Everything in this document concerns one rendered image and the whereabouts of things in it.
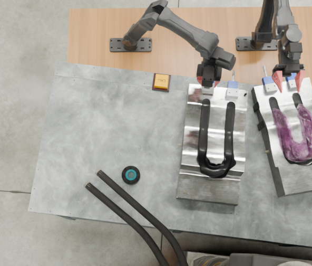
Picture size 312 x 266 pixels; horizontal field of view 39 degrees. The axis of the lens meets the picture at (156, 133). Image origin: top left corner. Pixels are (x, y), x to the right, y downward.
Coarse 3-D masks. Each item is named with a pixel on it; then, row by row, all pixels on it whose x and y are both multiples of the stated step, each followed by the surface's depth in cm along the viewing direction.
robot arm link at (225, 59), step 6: (216, 48) 168; (222, 48) 167; (204, 54) 165; (216, 54) 167; (222, 54) 166; (228, 54) 166; (222, 60) 167; (228, 60) 165; (234, 60) 168; (222, 66) 169; (228, 66) 167
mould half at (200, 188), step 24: (192, 96) 191; (216, 96) 191; (240, 96) 191; (192, 120) 189; (216, 120) 189; (240, 120) 189; (192, 144) 182; (216, 144) 183; (240, 144) 184; (192, 168) 182; (240, 168) 178; (192, 192) 183; (216, 192) 183
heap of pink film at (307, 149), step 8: (272, 112) 191; (280, 112) 189; (304, 112) 188; (280, 120) 187; (288, 120) 188; (304, 120) 186; (280, 128) 184; (288, 128) 185; (304, 128) 185; (280, 136) 185; (288, 136) 185; (304, 136) 186; (280, 144) 186; (288, 144) 185; (296, 144) 186; (304, 144) 185; (288, 152) 185; (296, 152) 184; (304, 152) 184; (296, 160) 184; (304, 160) 185
